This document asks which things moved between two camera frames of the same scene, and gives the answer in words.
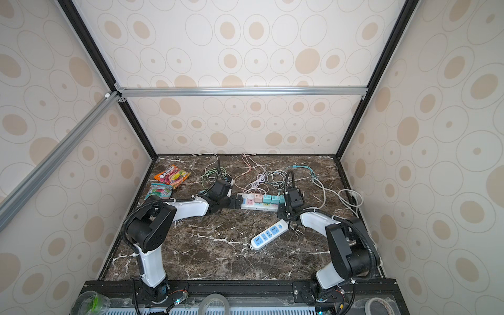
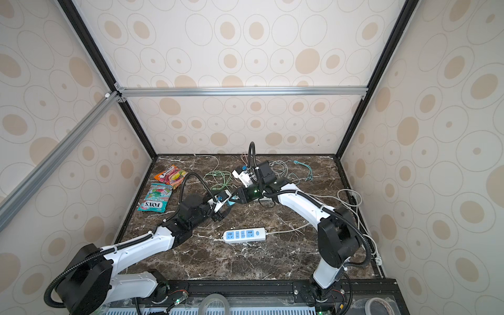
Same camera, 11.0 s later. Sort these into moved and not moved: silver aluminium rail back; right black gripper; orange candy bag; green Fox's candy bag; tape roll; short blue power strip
Moved: right black gripper; short blue power strip
Not moved: orange candy bag; silver aluminium rail back; green Fox's candy bag; tape roll
